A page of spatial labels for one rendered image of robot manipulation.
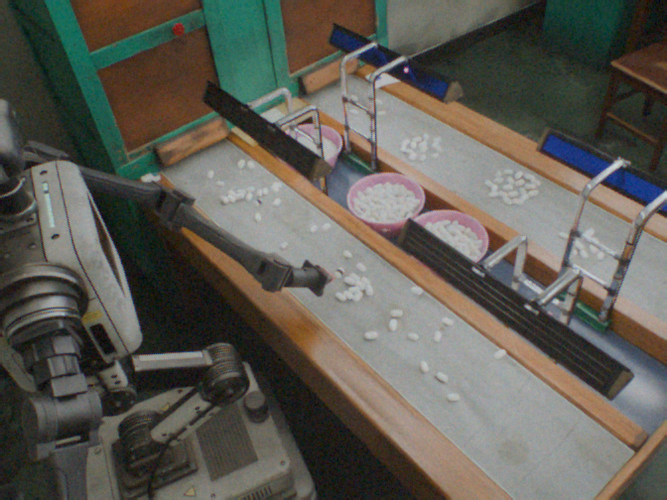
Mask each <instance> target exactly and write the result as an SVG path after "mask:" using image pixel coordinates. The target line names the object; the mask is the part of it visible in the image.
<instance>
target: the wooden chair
mask: <svg viewBox="0 0 667 500"><path fill-rule="evenodd" d="M610 67H611V68H613V70H612V73H611V77H610V81H609V85H608V88H607V92H606V96H605V100H604V103H603V107H602V111H601V115H600V121H599V125H598V128H597V131H596V135H595V137H596V138H598V139H599V138H601V135H602V132H603V129H604V126H605V123H606V120H607V119H608V120H610V121H611V122H613V123H615V124H616V125H618V126H620V127H621V128H623V129H624V130H626V131H628V132H629V133H631V134H633V135H634V136H636V137H638V138H639V139H641V140H643V141H644V142H646V143H648V144H649V145H651V146H653V147H654V148H655V150H654V153H653V157H652V160H651V163H650V166H649V169H648V172H650V173H651V174H652V173H654V172H655V170H656V168H657V165H658V163H659V160H660V158H661V155H662V153H663V150H664V148H665V145H666V143H667V112H666V115H665V118H664V121H663V125H662V128H661V131H660V134H659V137H658V141H656V140H654V139H652V138H651V137H649V136H647V135H646V134H644V133H642V132H641V131H639V130H637V129H636V128H634V127H632V126H630V125H629V124H627V123H625V122H624V121H622V120H620V119H619V118H617V117H615V116H614V115H612V114H610V113H609V112H610V109H611V107H612V105H613V104H615V103H616V102H618V101H620V100H623V99H625V98H627V97H629V96H632V95H634V94H636V93H638V92H642V93H644V94H646V99H645V103H644V107H643V111H642V115H644V116H645V117H647V116H649V115H650V113H651V110H652V106H653V103H654V99H655V100H657V101H658V102H660V103H662V104H664V105H666V106H667V25H666V28H665V31H664V34H663V36H662V39H661V42H660V44H654V45H651V46H649V47H647V48H644V49H642V50H639V51H637V52H635V53H632V54H630V55H627V56H625V57H622V58H620V59H618V60H615V61H613V62H611V63H610ZM621 81H622V82H624V83H625V84H627V85H629V86H631V87H633V88H634V89H631V90H629V91H627V92H625V93H623V94H621V95H619V96H617V97H615V95H616V92H617V90H618V87H619V84H620V82H621Z"/></svg>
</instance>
